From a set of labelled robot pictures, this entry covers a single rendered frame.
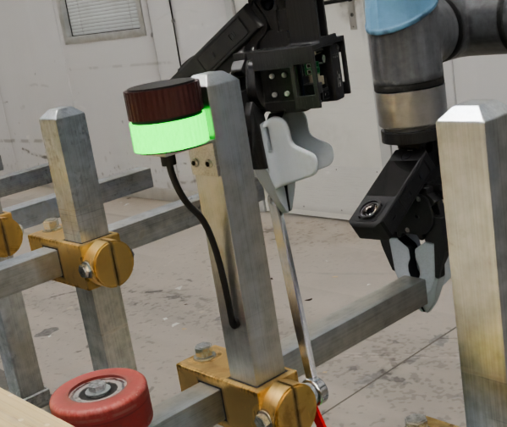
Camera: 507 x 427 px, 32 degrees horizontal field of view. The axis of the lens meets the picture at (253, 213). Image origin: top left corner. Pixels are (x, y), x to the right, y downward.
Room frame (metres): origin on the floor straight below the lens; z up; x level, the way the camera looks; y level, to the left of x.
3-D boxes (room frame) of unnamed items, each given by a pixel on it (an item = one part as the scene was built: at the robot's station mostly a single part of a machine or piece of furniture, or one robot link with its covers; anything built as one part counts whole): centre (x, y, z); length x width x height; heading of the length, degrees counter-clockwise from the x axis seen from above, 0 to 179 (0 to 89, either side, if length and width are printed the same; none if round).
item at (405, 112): (0.94, -0.19, 1.05); 0.08 x 0.08 x 0.05
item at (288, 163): (0.76, -0.04, 1.04); 0.06 x 0.03 x 0.09; 60
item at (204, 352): (0.77, 0.07, 0.88); 0.02 x 0.02 x 0.01
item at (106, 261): (0.92, 0.19, 0.95); 0.13 x 0.06 x 0.05; 40
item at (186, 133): (0.68, 0.05, 1.10); 0.06 x 0.06 x 0.02
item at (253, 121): (0.76, -0.02, 1.09); 0.05 x 0.02 x 0.09; 150
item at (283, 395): (0.73, 0.03, 0.85); 0.13 x 0.06 x 0.05; 40
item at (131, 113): (0.68, 0.05, 1.13); 0.06 x 0.06 x 0.02
